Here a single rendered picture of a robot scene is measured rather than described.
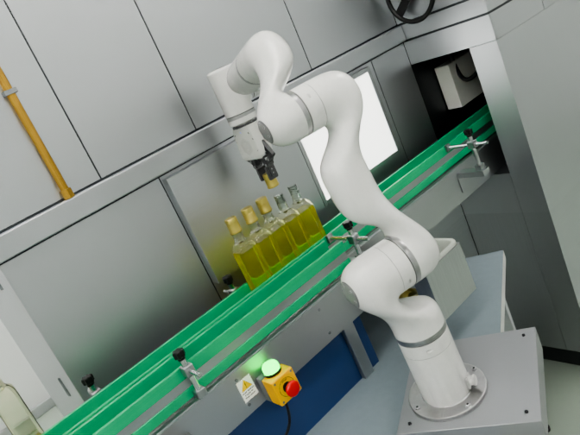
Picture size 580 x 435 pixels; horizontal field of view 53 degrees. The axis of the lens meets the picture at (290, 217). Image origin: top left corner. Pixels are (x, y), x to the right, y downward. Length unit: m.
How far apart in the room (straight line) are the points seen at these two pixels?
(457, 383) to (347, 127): 0.63
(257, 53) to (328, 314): 0.74
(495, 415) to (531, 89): 1.28
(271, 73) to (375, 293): 0.50
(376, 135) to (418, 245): 0.94
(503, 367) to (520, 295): 1.17
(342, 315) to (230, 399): 0.40
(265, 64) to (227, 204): 0.61
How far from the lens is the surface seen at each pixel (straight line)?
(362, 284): 1.23
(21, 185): 1.57
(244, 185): 1.78
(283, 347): 1.55
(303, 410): 1.65
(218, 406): 1.47
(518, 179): 2.35
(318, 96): 1.20
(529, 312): 2.71
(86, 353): 1.64
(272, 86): 1.20
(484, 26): 2.19
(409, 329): 1.33
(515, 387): 1.47
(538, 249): 2.49
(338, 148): 1.22
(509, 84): 2.21
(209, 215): 1.71
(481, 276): 2.06
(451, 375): 1.42
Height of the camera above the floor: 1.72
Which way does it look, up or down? 16 degrees down
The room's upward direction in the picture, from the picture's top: 24 degrees counter-clockwise
